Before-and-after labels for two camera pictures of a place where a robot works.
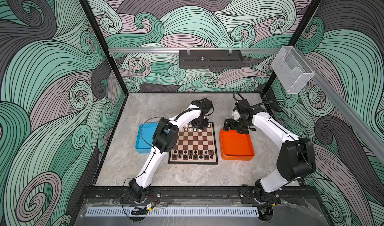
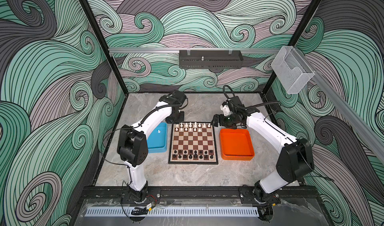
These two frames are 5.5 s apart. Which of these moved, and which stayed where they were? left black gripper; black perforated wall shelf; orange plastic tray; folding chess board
Moved: left black gripper
Stayed: black perforated wall shelf; orange plastic tray; folding chess board
